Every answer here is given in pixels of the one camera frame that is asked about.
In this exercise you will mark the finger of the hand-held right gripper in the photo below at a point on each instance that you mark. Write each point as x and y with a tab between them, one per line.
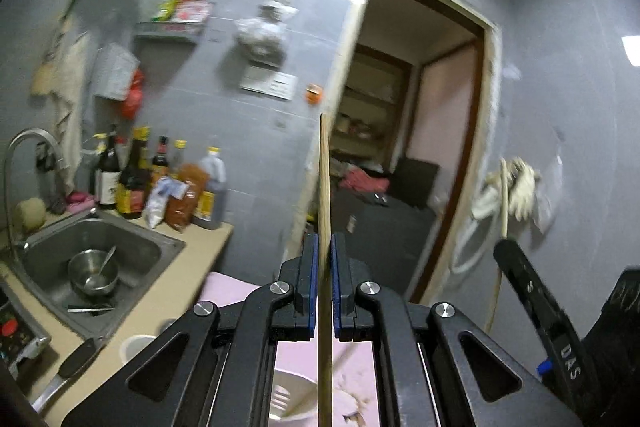
540	302

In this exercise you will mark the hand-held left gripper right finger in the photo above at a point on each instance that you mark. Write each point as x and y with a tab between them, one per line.
336	287

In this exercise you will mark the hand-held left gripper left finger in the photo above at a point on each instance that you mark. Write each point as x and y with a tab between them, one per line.
313	287

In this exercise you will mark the long wooden chopstick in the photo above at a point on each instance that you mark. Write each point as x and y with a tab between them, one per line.
325	207

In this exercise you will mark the white plastic utensil holder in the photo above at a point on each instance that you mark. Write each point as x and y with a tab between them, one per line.
295	397

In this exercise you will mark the grey cabinet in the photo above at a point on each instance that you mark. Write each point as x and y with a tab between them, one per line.
380	237

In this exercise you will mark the pink floral tablecloth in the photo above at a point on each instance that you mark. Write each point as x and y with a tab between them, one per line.
355	382

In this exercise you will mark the hanging white plastic bag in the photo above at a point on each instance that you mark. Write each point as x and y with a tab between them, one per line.
550	202

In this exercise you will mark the pink cloth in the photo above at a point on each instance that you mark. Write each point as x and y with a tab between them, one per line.
362	181

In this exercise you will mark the cream rubber gloves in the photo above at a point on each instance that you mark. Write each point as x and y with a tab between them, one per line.
525	187

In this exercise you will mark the black monitor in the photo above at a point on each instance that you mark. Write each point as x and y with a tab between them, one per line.
417	182

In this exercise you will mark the blue white packet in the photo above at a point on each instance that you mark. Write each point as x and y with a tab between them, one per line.
162	202

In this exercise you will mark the metal sink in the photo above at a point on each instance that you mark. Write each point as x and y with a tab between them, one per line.
135	247

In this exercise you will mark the yellow cap clear bottle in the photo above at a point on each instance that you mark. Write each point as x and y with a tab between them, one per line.
178	157

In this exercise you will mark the wooden storage shelf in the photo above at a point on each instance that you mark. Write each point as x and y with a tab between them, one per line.
375	97

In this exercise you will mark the red label sauce bottle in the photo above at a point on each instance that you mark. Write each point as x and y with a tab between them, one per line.
159	157

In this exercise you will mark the dark soy sauce bottle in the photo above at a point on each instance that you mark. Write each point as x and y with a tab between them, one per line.
132	187

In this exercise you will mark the metal spoon in bowl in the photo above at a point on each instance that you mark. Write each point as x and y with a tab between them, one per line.
105	259

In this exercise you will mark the metal bowl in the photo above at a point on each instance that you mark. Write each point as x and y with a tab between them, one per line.
92	279

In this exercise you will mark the dark wine bottle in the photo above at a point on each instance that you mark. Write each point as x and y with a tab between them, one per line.
107	177

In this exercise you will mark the pump dispenser bottle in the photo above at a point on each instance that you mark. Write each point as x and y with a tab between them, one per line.
100	152

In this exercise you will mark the kitchen cleaver knife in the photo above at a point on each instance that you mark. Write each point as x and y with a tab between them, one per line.
70	367

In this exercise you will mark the hanging clear plastic bag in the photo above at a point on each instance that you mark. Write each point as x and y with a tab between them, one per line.
262	32

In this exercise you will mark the red plastic bag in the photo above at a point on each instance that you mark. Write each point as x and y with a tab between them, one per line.
134	97

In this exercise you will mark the beige scrub sponge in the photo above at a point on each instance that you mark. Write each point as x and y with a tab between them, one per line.
31	214

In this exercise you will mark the black induction cooker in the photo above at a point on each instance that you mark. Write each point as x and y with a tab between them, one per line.
20	337

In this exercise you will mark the red snack packet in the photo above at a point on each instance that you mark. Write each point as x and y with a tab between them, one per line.
192	9

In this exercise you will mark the hanging beige towel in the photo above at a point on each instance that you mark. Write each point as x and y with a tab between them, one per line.
70	107

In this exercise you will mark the green snack packet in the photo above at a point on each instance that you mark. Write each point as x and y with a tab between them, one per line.
167	7

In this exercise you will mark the metal faucet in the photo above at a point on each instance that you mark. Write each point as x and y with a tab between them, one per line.
30	138

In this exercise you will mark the orange wall hook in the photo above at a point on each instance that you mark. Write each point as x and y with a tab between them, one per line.
313	93

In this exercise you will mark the wooden door frame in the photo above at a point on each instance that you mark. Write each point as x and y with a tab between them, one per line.
480	107

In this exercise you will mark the white wall socket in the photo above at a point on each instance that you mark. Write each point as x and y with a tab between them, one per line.
267	83

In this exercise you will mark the white wall box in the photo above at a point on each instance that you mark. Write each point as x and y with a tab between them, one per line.
117	72

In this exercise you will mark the grey wall shelf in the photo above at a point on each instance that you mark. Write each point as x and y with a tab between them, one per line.
167	32

